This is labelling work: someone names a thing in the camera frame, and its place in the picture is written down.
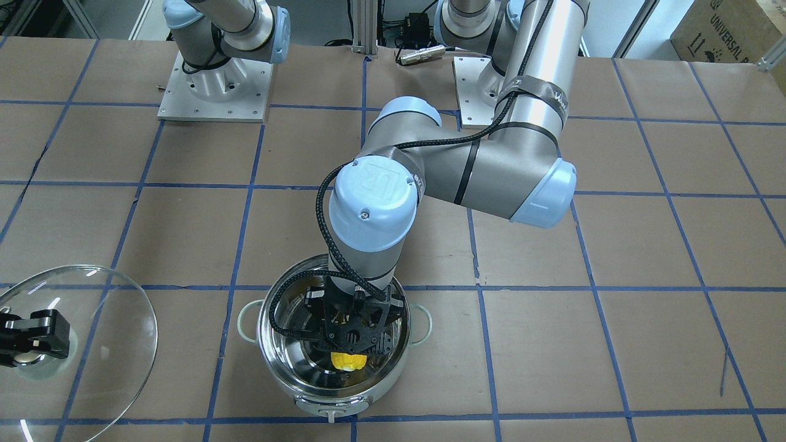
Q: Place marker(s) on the yellow corn cob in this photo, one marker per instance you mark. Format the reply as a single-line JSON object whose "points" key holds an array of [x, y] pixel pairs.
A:
{"points": [[348, 362]]}

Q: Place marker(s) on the pale green steel pot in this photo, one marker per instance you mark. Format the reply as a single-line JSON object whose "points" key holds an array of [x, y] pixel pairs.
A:
{"points": [[305, 374]]}

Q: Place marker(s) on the glass pot lid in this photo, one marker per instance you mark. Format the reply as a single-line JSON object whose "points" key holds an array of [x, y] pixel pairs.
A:
{"points": [[113, 344]]}

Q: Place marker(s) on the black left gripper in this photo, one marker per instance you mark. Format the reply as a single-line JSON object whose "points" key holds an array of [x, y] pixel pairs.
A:
{"points": [[314, 305]]}

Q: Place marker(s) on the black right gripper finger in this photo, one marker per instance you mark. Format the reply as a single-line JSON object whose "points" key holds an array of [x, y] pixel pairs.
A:
{"points": [[28, 341]]}

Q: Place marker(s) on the cardboard box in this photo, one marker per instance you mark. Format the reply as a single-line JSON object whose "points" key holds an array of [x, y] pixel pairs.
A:
{"points": [[728, 31]]}

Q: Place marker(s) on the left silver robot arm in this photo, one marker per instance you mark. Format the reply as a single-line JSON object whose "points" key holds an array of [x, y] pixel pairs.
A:
{"points": [[510, 169]]}

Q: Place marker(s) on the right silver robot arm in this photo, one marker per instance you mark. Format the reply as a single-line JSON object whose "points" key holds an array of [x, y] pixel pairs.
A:
{"points": [[74, 163]]}

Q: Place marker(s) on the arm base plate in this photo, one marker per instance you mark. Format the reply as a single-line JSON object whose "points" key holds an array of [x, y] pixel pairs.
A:
{"points": [[477, 85], [235, 92]]}

